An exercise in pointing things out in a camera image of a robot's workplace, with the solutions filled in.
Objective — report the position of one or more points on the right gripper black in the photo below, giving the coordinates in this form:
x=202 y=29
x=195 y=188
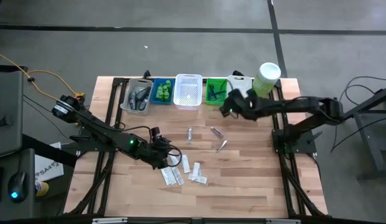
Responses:
x=250 y=105

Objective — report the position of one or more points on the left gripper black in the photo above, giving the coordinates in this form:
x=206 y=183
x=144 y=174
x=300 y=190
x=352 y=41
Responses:
x=152 y=152

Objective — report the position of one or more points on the white paper packet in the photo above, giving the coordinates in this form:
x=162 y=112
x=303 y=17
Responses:
x=168 y=176
x=186 y=164
x=173 y=160
x=196 y=170
x=191 y=176

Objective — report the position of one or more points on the blue disposable razor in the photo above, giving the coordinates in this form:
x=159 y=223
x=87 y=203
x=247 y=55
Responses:
x=215 y=97
x=211 y=91
x=220 y=92

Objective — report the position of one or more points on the green Pert shampoo bottle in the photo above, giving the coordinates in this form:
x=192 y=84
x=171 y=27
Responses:
x=164 y=88
x=168 y=84
x=160 y=91
x=160 y=97
x=166 y=96

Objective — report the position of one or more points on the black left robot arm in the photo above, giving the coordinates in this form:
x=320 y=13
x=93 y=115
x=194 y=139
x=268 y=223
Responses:
x=96 y=127

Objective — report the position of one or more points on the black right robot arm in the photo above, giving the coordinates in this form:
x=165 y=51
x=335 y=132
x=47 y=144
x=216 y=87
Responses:
x=298 y=104

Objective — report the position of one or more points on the white plastic bin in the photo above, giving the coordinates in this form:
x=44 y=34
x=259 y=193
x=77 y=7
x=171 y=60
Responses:
x=240 y=81

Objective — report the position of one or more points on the green plastic basket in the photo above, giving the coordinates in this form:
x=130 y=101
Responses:
x=216 y=81

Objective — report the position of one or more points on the shiny silver wrapped item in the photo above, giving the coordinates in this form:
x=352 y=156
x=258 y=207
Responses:
x=189 y=134

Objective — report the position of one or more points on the white perforated plastic basket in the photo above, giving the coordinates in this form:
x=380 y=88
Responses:
x=188 y=91

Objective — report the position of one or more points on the green disinfecting wipes canister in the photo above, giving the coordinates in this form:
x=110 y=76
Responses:
x=267 y=77

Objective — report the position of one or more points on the blue plastic basket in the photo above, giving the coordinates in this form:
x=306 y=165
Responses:
x=155 y=101

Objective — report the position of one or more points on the grey plastic bin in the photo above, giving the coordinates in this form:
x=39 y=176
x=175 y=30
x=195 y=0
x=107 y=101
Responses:
x=125 y=102

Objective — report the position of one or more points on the black desk bar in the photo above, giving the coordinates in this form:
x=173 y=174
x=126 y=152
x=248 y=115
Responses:
x=49 y=152

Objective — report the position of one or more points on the white printed paper box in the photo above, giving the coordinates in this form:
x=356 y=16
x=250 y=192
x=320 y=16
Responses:
x=48 y=168

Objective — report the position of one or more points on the yellow can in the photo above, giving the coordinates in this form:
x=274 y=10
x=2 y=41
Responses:
x=43 y=188

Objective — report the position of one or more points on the dark desk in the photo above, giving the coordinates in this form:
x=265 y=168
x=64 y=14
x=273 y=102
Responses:
x=28 y=211

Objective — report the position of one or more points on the black computer mouse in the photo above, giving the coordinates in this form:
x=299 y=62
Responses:
x=17 y=186

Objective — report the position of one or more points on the grey desk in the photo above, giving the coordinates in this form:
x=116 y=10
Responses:
x=6 y=109

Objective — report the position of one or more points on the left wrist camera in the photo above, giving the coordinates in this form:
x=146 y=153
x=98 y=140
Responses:
x=155 y=130

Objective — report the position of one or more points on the black frame bracket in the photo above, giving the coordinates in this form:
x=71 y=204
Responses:
x=146 y=74
x=237 y=73

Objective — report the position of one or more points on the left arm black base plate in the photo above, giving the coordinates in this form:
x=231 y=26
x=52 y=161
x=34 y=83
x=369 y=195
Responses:
x=84 y=146

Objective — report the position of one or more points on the black metal table frame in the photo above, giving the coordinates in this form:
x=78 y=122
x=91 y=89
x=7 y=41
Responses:
x=117 y=82

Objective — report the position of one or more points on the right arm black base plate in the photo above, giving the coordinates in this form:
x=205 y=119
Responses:
x=304 y=146

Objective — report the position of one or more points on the silver table edge bracket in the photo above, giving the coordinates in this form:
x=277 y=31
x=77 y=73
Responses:
x=109 y=221
x=283 y=221

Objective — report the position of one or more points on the black desk frame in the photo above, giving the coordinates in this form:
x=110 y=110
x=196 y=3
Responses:
x=363 y=104

